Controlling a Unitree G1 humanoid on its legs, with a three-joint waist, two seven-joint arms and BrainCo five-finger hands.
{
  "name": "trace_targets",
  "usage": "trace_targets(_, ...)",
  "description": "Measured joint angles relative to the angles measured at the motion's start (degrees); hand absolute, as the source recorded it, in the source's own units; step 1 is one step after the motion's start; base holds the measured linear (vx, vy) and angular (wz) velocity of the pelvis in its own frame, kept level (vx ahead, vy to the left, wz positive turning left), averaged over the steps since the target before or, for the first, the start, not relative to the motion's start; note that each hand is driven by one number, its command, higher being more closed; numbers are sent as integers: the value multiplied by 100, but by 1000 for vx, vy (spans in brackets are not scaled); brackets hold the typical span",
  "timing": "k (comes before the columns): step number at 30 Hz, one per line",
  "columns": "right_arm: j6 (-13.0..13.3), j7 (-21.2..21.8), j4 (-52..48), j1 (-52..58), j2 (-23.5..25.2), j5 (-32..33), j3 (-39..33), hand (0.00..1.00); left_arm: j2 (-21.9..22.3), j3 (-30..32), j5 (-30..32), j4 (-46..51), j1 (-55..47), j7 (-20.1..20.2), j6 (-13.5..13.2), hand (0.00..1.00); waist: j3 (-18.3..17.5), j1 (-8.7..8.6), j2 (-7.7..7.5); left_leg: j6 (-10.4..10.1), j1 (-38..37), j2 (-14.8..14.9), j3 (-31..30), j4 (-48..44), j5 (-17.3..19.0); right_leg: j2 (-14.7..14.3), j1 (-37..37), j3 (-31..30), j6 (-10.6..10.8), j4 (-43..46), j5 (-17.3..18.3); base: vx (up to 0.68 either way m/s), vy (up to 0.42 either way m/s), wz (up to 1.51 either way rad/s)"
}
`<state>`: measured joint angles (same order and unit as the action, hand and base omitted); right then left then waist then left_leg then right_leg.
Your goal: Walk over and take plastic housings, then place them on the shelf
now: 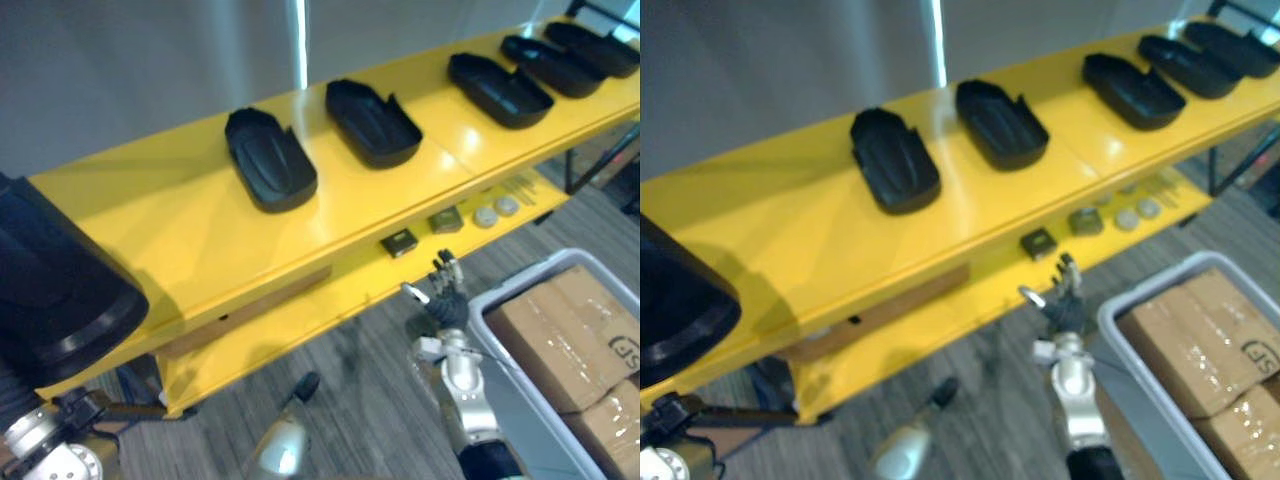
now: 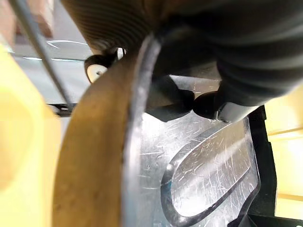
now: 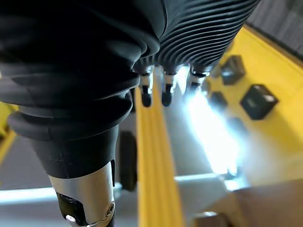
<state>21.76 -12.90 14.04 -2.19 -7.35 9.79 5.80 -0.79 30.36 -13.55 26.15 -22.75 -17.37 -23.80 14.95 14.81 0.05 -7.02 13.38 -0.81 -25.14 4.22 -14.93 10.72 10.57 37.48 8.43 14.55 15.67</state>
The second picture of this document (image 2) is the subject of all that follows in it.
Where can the black plastic housing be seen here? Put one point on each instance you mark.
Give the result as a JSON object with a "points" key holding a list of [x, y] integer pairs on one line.
{"points": [[266, 165], [151, 165]]}

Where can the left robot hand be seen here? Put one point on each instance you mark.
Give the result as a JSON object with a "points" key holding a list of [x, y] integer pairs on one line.
{"points": [[236, 35]]}

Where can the thin grey rod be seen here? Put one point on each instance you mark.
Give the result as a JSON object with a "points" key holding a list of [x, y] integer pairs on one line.
{"points": [[42, 52]]}

